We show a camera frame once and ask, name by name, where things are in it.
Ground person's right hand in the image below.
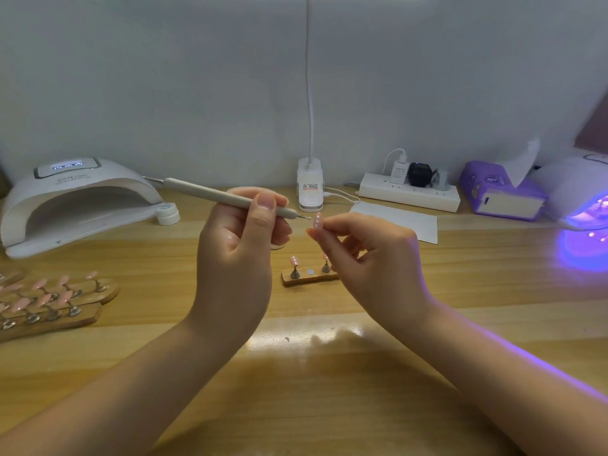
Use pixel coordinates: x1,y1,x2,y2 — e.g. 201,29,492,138
306,213,438,343

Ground person's left hand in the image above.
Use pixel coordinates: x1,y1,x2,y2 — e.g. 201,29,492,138
188,187,294,350

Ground wooden nail holder strip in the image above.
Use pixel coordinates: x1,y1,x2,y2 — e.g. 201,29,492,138
280,255,340,288

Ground grey dotting pen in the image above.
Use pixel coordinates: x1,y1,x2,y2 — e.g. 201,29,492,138
142,175,303,220

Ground white nail lamp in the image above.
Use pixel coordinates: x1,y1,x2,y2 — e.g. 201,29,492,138
536,153,608,232
0,157,165,259

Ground wooden stands with pink nails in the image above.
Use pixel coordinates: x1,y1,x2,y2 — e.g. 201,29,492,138
0,270,121,343

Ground person's left forearm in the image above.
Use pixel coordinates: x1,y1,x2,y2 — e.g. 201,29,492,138
0,316,239,456

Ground person's right forearm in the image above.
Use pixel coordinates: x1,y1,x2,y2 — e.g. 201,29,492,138
403,310,608,456

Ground white desk lamp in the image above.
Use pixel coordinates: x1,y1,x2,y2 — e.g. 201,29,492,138
297,0,427,210

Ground white paper sheet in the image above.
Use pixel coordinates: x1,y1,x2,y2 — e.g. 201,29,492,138
350,202,439,245

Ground white power strip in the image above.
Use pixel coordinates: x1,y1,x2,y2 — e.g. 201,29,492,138
358,172,462,213

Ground small closed white jar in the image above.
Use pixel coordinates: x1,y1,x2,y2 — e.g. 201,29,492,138
156,203,182,227

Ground white charger plug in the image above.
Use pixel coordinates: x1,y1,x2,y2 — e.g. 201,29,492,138
389,158,412,184

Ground black plug adapter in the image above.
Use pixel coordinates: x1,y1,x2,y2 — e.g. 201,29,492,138
407,162,435,188

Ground purple tissue box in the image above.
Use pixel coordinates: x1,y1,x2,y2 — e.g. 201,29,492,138
460,161,548,221

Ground white tissue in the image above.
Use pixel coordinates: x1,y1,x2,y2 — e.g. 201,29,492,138
503,138,541,189

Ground brown wooden board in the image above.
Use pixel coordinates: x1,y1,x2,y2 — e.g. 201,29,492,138
572,90,608,158

